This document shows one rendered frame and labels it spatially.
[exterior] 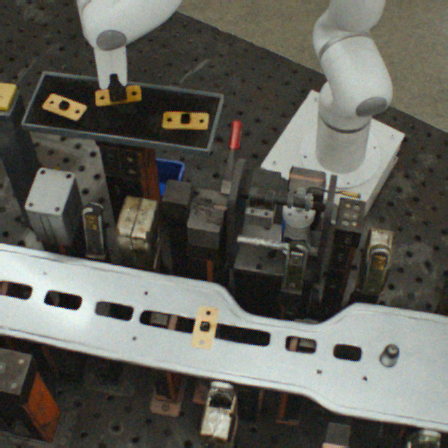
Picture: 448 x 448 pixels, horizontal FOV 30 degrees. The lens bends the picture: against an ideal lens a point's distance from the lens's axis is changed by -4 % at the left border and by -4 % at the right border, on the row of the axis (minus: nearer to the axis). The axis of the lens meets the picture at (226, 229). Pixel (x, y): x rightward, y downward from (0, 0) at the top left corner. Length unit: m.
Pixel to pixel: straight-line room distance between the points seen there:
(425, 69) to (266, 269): 1.82
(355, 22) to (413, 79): 1.74
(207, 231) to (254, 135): 0.63
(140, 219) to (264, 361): 0.34
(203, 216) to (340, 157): 0.45
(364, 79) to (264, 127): 0.60
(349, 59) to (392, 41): 1.75
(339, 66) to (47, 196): 0.61
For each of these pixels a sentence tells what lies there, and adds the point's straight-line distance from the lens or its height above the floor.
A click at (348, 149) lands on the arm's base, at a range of 1.88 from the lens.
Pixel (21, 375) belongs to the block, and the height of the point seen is 1.03.
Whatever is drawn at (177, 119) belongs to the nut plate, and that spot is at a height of 1.16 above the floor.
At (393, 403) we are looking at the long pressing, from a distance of 1.52.
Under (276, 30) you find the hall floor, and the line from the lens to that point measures 3.37.
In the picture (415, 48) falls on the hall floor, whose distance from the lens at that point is 3.39.
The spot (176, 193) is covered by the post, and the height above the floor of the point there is 1.10.
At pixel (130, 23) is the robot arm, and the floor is 1.51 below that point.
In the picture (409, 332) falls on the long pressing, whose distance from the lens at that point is 1.58.
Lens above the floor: 2.42
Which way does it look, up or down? 59 degrees down
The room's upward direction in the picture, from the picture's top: 1 degrees counter-clockwise
